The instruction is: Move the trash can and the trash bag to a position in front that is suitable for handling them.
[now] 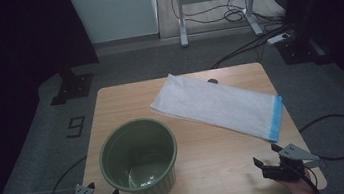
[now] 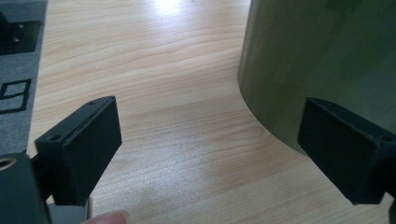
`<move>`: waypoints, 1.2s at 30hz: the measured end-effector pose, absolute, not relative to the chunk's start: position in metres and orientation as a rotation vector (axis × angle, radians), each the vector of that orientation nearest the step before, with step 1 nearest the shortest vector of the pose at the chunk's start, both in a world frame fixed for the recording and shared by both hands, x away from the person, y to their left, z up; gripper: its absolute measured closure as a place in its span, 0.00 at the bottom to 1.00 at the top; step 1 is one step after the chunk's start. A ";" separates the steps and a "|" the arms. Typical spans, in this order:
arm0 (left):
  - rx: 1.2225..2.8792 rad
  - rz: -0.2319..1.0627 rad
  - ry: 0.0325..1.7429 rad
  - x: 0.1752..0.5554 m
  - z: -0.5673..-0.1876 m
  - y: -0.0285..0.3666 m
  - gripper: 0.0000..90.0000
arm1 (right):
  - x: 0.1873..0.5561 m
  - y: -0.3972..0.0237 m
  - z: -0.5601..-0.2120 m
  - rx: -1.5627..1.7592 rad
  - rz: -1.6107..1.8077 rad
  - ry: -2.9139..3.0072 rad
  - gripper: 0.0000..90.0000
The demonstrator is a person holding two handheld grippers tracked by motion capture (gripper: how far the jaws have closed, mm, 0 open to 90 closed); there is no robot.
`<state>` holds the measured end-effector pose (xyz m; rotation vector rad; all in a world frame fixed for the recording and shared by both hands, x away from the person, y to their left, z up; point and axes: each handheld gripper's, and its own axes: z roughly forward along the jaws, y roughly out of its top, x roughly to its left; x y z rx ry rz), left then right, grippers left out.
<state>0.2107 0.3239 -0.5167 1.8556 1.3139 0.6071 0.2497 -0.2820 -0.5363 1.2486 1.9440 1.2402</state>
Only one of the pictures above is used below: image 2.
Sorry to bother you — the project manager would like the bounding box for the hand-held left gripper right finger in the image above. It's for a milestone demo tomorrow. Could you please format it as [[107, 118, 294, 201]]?
[[296, 96, 396, 205]]

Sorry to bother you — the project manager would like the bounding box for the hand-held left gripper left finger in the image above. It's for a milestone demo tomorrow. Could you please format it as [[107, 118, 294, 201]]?
[[35, 95, 123, 207]]

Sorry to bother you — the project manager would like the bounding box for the olive green trash can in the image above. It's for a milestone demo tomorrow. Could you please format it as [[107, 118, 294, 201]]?
[[237, 0, 396, 156]]

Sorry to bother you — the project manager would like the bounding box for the grey mat with black squares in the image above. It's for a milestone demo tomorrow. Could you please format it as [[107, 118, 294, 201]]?
[[0, 0, 50, 158]]

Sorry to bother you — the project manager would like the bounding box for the black bracket with screws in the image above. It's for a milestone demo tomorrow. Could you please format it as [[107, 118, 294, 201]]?
[[0, 11, 41, 57]]

